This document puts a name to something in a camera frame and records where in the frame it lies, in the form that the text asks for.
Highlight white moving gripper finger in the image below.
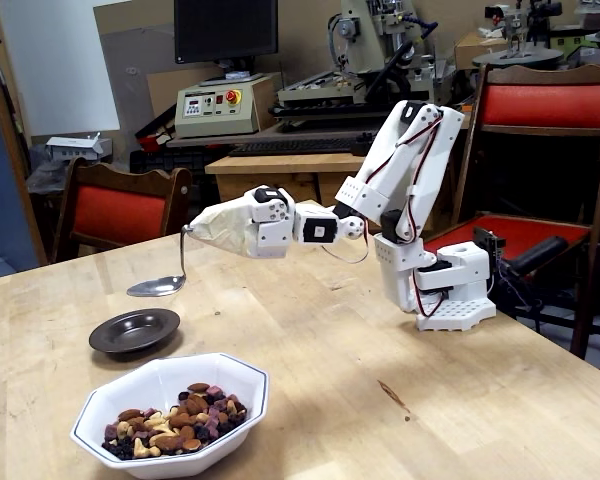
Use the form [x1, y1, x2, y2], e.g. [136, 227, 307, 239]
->
[249, 198, 295, 224]

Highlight beige control box red button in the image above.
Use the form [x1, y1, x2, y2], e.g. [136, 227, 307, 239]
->
[173, 74, 276, 140]

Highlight black computer monitor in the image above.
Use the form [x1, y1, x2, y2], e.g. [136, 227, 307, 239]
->
[173, 0, 280, 84]

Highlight black round platform device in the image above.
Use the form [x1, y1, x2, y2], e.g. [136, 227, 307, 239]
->
[472, 0, 566, 71]

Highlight large cardboard panel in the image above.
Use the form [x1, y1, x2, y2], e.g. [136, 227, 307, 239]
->
[92, 0, 177, 151]

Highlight small brown cardboard sheet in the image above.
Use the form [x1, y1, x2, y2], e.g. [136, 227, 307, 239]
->
[145, 64, 231, 121]

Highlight beige masking tape wrap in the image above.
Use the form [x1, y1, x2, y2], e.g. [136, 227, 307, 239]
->
[187, 195, 259, 257]

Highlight nut and fruit mix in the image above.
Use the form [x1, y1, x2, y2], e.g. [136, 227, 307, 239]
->
[101, 382, 249, 461]

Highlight black plastic crate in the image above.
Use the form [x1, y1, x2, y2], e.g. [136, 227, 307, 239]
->
[128, 147, 226, 176]

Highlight low wooden chair red back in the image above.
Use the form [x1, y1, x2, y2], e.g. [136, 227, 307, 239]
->
[49, 156, 194, 264]

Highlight purple cable bundle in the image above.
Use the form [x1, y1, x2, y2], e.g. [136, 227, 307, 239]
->
[494, 259, 544, 331]

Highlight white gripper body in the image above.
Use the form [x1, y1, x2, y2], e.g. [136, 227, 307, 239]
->
[247, 186, 297, 260]

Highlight small dark metal dish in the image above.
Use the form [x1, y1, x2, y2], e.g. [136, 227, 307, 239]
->
[88, 308, 182, 354]

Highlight wooden workbench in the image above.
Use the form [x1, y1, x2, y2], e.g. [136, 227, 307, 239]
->
[204, 139, 464, 234]

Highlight bent metal spoon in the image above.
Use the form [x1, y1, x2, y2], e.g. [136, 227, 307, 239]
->
[126, 224, 192, 298]

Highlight grey plastic wrap bundle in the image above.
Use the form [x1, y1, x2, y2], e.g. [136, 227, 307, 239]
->
[27, 159, 71, 194]

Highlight black cylindrical handle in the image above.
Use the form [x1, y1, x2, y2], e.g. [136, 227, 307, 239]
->
[509, 235, 570, 279]

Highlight white board panel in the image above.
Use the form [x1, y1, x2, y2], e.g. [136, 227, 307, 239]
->
[0, 0, 121, 137]

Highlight beige milling machine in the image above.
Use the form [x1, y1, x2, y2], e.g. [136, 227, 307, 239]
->
[269, 0, 461, 134]

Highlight brown cardboard box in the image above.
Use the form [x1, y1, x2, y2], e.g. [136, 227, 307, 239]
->
[453, 32, 511, 71]

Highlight black circuit board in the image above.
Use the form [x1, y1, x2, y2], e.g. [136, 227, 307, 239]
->
[472, 225, 507, 261]

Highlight black keyboard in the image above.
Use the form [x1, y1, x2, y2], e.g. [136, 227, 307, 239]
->
[228, 137, 369, 158]

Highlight white octagonal bowl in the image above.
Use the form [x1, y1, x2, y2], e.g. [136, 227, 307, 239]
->
[69, 352, 271, 480]

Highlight tall wooden chair red cushions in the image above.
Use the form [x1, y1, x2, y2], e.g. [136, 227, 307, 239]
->
[419, 62, 600, 361]

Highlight black red tool case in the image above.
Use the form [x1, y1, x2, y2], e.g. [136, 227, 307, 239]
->
[134, 104, 179, 151]

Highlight white paper model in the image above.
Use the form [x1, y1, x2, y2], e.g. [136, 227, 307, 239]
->
[44, 132, 114, 164]

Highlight green box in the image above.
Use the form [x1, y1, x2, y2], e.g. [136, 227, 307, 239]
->
[549, 27, 600, 51]

